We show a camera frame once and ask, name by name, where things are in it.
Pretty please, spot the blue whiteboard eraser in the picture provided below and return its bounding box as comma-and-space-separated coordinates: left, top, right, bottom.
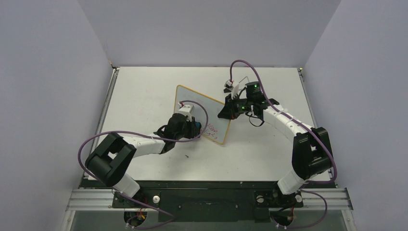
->
195, 121, 202, 129

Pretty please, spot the yellow framed whiteboard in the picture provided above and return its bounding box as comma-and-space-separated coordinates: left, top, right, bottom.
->
174, 85, 230, 144

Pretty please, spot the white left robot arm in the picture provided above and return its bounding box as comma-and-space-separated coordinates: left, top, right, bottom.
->
85, 113, 202, 207

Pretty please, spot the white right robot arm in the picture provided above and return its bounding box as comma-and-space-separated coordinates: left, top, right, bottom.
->
217, 80, 332, 205

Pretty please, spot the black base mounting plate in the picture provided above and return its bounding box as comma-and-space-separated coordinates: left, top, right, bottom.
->
111, 180, 336, 223

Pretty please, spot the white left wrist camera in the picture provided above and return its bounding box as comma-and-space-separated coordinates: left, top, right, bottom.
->
176, 102, 194, 122

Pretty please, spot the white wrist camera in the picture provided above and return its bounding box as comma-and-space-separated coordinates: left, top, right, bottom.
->
223, 80, 240, 99
176, 102, 194, 122

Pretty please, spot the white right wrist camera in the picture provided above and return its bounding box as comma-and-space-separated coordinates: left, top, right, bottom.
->
223, 80, 240, 99

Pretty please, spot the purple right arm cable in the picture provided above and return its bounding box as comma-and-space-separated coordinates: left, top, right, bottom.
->
229, 60, 338, 230

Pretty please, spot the aluminium front rail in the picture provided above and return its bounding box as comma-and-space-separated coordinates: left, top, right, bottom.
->
65, 188, 354, 212

